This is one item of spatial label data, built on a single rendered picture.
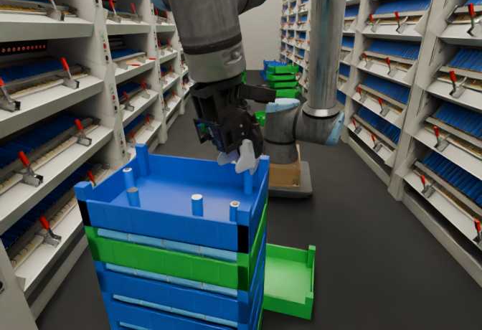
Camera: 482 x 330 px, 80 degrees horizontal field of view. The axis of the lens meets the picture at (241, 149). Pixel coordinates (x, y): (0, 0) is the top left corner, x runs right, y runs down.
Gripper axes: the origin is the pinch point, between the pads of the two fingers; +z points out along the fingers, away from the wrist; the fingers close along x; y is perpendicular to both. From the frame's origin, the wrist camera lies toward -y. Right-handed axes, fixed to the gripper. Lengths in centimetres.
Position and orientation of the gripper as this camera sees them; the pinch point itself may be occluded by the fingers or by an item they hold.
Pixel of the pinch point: (248, 166)
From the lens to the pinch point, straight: 57.8
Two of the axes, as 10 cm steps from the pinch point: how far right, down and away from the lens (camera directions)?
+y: -6.7, 5.1, -5.4
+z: 1.8, 8.1, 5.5
